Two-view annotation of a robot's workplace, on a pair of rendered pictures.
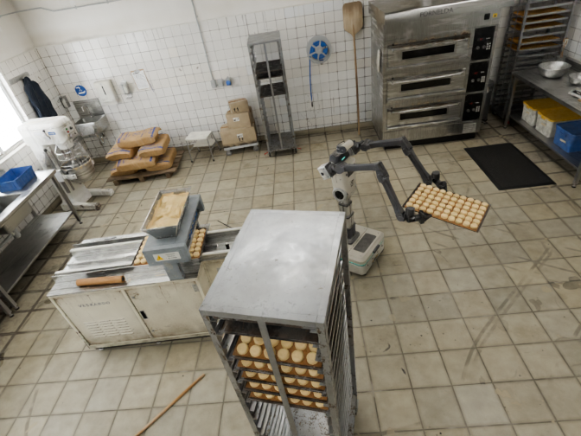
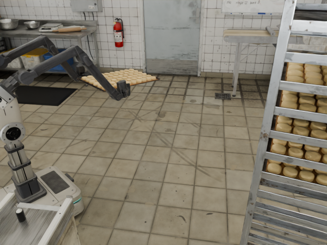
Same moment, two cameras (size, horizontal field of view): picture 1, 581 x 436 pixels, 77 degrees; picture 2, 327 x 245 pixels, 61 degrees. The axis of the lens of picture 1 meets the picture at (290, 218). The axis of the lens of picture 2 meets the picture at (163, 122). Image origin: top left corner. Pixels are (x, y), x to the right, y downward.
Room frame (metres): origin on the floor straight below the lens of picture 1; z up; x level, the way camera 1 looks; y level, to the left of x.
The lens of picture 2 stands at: (1.81, 1.02, 1.83)
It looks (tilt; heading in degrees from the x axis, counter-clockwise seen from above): 29 degrees down; 274
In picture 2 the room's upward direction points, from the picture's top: 1 degrees counter-clockwise
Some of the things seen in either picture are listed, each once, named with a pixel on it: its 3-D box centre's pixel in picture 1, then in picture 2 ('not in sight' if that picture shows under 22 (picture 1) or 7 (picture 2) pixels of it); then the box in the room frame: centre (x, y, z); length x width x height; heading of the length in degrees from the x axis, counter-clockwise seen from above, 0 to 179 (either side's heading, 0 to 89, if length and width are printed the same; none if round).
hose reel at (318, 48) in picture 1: (320, 72); not in sight; (6.22, -0.91, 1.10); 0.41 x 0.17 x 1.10; 84
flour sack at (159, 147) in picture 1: (154, 144); not in sight; (5.99, 2.06, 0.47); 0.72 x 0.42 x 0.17; 179
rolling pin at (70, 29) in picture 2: not in sight; (69, 29); (3.70, -3.71, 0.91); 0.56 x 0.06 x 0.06; 23
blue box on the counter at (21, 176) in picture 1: (15, 178); not in sight; (4.47, 3.41, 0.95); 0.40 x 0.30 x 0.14; 177
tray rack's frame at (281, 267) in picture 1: (304, 368); not in sight; (1.16, 0.07, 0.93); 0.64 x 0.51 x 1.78; 161
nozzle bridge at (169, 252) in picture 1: (180, 235); not in sight; (2.53, 0.96, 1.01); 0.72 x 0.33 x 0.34; 176
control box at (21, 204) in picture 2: not in sight; (44, 217); (2.47, 0.09, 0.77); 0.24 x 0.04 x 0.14; 176
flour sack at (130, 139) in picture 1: (138, 137); not in sight; (6.04, 2.29, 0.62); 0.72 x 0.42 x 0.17; 90
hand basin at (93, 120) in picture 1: (92, 118); not in sight; (6.53, 3.10, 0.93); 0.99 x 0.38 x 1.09; 84
